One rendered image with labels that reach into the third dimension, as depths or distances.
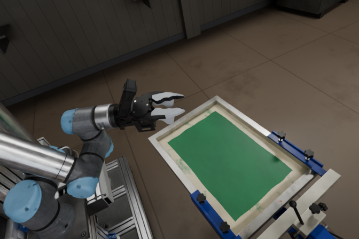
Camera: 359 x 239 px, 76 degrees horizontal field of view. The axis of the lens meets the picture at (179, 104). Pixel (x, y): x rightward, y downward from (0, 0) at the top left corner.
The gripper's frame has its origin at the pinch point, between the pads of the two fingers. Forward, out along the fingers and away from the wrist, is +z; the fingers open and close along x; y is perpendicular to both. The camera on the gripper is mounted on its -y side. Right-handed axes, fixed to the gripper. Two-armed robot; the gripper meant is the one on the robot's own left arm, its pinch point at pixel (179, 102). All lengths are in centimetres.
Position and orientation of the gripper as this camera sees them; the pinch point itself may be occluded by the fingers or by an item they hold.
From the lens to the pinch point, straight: 63.7
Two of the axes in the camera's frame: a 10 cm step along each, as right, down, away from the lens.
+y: 1.7, 6.2, 7.6
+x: 0.3, 7.7, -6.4
